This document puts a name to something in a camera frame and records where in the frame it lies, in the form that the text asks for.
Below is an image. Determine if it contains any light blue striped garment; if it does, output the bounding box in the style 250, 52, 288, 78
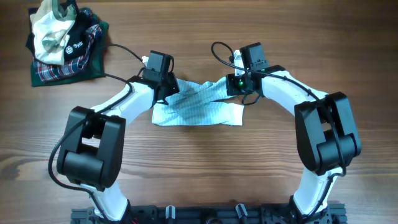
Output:
152, 77, 244, 126

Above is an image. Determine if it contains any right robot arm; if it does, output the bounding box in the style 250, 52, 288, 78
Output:
226, 43, 362, 223

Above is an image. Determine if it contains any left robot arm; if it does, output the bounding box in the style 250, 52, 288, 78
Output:
53, 51, 179, 223

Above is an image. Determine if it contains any green folded cloth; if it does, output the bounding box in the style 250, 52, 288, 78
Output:
30, 21, 109, 87

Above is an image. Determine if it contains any black garment white logo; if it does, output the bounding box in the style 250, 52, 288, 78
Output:
26, 0, 98, 65

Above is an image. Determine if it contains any red plaid shirt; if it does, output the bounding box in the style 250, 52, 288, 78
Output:
30, 7, 107, 87

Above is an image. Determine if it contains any cream camouflage garment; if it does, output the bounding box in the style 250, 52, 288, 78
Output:
30, 0, 77, 65

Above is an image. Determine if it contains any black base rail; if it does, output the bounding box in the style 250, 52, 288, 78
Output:
70, 203, 348, 224

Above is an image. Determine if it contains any black left camera cable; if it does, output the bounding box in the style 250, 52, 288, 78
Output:
47, 43, 146, 224

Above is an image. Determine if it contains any black camera cable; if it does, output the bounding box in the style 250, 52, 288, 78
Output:
211, 41, 348, 224
47, 43, 146, 224

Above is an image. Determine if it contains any black right camera cable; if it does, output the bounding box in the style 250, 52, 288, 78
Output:
211, 41, 348, 224

